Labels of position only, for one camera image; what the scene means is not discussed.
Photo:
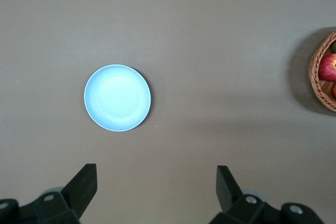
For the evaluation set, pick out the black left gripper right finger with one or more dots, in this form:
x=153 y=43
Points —
x=228 y=192

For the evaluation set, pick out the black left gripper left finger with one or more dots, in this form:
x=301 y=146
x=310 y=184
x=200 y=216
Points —
x=78 y=190

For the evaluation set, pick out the red apple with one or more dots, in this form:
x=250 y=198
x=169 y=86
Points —
x=328 y=68

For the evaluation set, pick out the light blue round plate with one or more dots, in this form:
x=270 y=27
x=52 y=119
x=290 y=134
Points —
x=118 y=98

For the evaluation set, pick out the brown woven wicker basket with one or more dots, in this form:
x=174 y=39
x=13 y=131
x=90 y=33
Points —
x=316 y=90

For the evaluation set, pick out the small orange fruit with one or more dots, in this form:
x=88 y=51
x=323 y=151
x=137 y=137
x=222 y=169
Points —
x=334 y=90

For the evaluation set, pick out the brown table cover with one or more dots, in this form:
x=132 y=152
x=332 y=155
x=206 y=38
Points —
x=183 y=24

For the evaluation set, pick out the olive brown kiwi fruit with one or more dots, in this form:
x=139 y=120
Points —
x=334 y=47

